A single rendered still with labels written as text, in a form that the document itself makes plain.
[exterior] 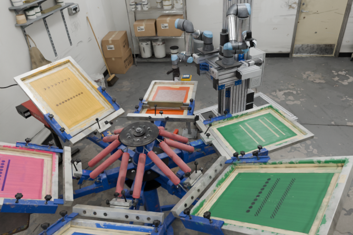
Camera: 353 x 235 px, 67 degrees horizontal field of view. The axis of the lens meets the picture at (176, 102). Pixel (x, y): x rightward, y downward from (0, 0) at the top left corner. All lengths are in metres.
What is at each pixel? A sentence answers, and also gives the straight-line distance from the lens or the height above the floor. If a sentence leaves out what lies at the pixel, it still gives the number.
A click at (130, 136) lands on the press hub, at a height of 1.32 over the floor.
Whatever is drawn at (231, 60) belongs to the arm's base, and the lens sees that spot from 3.09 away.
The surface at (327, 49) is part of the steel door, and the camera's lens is 6.89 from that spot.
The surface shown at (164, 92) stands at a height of 0.96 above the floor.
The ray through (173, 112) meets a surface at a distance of 2.83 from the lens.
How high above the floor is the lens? 2.54
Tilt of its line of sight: 32 degrees down
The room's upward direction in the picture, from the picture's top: 5 degrees counter-clockwise
